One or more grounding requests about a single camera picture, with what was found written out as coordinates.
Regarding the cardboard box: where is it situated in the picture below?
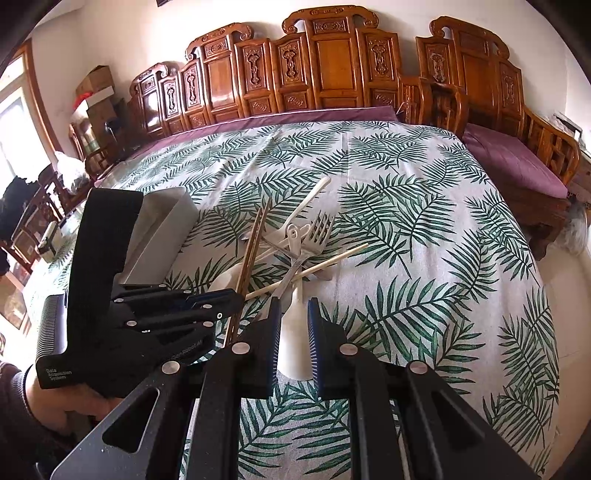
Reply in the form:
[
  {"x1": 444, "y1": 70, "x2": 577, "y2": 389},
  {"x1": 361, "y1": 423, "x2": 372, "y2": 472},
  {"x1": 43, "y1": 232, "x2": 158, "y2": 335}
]
[
  {"x1": 85, "y1": 99, "x2": 118, "y2": 134},
  {"x1": 75, "y1": 65, "x2": 115, "y2": 95}
]

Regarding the person's black clothing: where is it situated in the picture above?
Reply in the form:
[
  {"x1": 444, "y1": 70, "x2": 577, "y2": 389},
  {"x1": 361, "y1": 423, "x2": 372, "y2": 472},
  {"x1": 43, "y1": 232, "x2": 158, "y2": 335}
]
[{"x1": 0, "y1": 415, "x2": 100, "y2": 480}]

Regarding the white rice paddle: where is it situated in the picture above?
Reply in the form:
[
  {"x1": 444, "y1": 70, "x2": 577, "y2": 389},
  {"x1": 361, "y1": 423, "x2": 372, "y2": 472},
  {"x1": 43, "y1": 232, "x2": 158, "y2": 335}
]
[{"x1": 276, "y1": 223, "x2": 317, "y2": 381}]

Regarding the white plastic fork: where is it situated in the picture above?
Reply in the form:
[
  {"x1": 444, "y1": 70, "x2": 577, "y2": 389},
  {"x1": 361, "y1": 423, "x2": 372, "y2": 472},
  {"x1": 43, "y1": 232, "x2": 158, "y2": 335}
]
[{"x1": 210, "y1": 176, "x2": 332, "y2": 294}]

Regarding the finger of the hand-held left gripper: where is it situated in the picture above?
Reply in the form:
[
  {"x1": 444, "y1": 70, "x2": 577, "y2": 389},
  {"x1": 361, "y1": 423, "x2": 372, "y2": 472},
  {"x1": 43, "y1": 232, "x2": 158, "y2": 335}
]
[
  {"x1": 113, "y1": 285, "x2": 245, "y2": 320},
  {"x1": 122, "y1": 318, "x2": 219, "y2": 346}
]

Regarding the white plastic bag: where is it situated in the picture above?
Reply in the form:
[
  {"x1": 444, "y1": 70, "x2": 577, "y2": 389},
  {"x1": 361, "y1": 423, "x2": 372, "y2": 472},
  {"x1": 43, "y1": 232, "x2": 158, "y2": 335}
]
[{"x1": 561, "y1": 203, "x2": 591, "y2": 254}]

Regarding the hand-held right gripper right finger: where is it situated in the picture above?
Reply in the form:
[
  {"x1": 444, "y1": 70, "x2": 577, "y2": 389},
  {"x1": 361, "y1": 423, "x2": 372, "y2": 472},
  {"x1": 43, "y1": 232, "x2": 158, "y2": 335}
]
[{"x1": 307, "y1": 298, "x2": 541, "y2": 480}]

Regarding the carved wooden armchair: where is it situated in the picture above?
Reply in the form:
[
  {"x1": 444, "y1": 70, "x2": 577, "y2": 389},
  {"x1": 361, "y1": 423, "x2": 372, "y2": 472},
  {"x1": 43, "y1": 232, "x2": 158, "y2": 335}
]
[{"x1": 399, "y1": 16, "x2": 583, "y2": 259}]

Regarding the wooden framed window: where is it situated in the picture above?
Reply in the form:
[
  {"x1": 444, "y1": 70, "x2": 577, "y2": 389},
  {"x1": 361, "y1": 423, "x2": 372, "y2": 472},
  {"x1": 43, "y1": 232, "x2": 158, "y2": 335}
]
[{"x1": 0, "y1": 41, "x2": 51, "y2": 185}]

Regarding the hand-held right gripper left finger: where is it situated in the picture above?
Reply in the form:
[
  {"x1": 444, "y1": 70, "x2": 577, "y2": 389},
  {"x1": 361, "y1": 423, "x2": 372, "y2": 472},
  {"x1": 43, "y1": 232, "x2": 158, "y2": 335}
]
[{"x1": 50, "y1": 296, "x2": 282, "y2": 480}]

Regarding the person's left hand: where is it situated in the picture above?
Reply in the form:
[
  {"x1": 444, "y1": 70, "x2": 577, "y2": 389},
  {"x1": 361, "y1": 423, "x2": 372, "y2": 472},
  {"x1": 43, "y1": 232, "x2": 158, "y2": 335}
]
[{"x1": 25, "y1": 364, "x2": 118, "y2": 430}]

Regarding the long carved wooden bench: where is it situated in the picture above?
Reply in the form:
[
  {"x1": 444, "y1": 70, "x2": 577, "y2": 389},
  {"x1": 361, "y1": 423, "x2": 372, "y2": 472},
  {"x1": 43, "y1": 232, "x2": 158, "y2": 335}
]
[{"x1": 127, "y1": 4, "x2": 407, "y2": 139}]

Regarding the purple bench cushion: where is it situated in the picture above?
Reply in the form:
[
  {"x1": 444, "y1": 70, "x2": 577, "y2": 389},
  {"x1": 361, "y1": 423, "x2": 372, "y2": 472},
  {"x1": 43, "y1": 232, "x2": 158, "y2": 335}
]
[{"x1": 99, "y1": 105, "x2": 399, "y2": 178}]

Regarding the dark wooden chair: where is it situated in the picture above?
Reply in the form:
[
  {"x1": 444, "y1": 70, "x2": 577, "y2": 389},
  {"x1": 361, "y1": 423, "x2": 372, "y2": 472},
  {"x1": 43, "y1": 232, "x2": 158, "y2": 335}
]
[{"x1": 69, "y1": 117, "x2": 116, "y2": 176}]

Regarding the purple armchair cushion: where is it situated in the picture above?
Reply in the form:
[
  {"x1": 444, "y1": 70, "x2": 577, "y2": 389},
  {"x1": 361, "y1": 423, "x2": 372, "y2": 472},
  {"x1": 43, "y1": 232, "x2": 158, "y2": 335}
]
[{"x1": 463, "y1": 122, "x2": 568, "y2": 199}]

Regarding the brown chopstick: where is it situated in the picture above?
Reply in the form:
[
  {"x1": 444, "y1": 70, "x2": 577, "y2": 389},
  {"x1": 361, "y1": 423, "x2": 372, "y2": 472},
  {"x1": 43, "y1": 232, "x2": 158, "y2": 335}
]
[
  {"x1": 225, "y1": 199, "x2": 273, "y2": 349},
  {"x1": 235, "y1": 208, "x2": 265, "y2": 296}
]

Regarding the clear plastic bag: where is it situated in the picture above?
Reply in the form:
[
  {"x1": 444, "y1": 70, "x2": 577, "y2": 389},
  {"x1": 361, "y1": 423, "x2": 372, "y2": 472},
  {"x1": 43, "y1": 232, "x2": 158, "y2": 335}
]
[{"x1": 53, "y1": 151, "x2": 90, "y2": 192}]

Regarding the grey utensil tray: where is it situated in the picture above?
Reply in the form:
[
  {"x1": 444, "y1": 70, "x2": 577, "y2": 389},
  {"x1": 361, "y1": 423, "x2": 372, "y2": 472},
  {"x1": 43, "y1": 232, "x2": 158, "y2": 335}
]
[{"x1": 115, "y1": 187, "x2": 200, "y2": 285}]

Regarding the light bamboo chopstick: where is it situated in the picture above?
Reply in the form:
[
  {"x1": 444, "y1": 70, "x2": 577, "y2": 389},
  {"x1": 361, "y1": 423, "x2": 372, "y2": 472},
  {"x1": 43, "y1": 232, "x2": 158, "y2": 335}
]
[{"x1": 245, "y1": 243, "x2": 369, "y2": 301}]

